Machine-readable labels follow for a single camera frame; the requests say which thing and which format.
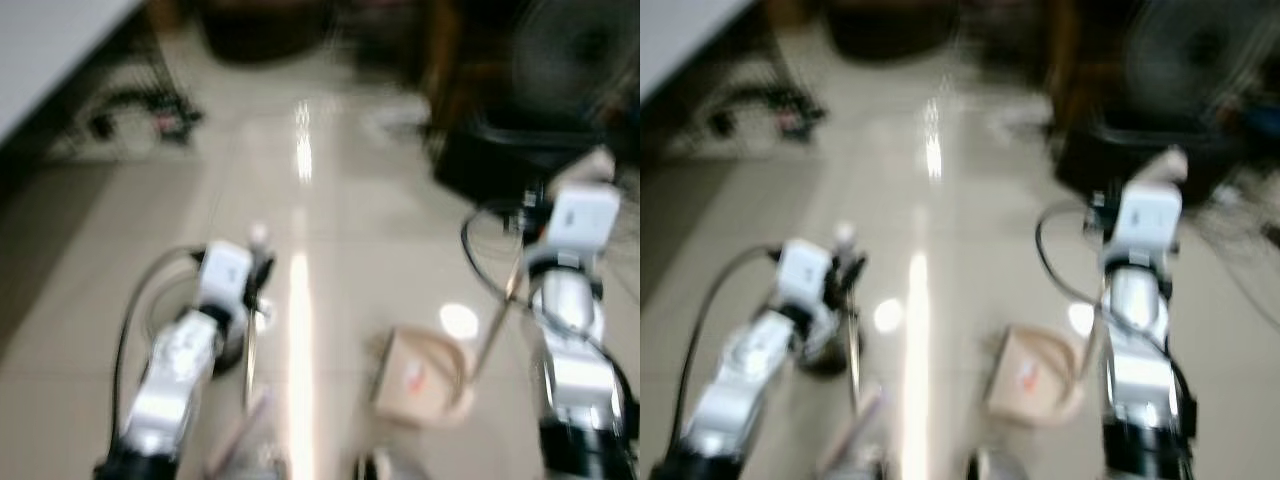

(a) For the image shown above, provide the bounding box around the broom with metal stick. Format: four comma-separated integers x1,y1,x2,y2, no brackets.
205,224,289,480
815,222,891,480

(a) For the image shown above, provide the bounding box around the beige long-handled dustpan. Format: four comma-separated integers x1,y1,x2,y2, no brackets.
372,148,618,431
985,146,1189,429

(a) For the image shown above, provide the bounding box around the black floor fan grey stand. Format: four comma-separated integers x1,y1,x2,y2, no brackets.
1122,0,1280,126
508,0,641,123

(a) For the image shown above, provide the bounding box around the black box cabinet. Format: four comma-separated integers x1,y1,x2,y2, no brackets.
432,112,613,206
1055,115,1251,206

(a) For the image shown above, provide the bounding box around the white table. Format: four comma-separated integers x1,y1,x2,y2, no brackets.
0,0,147,147
640,0,757,103

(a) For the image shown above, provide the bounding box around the dark round basket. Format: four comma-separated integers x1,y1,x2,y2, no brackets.
824,0,967,61
193,0,338,64

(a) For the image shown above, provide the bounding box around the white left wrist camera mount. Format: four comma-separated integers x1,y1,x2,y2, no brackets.
198,241,253,313
778,239,833,313

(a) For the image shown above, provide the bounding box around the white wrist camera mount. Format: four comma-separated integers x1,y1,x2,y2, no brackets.
198,241,253,313
548,184,621,253
1115,182,1185,253
778,239,833,313

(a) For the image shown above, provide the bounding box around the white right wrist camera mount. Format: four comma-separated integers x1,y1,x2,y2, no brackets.
548,184,621,253
1115,182,1185,253

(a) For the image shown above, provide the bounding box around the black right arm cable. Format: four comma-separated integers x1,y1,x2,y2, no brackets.
460,198,641,426
1035,198,1199,431

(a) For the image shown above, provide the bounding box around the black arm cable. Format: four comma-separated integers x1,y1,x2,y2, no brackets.
460,198,641,426
112,245,207,441
672,243,786,441
1035,198,1199,431

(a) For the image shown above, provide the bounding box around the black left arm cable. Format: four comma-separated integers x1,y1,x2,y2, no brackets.
672,243,786,441
112,245,207,441

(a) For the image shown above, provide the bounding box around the grey power strip red switch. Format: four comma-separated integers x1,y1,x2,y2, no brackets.
772,106,821,141
148,108,199,143

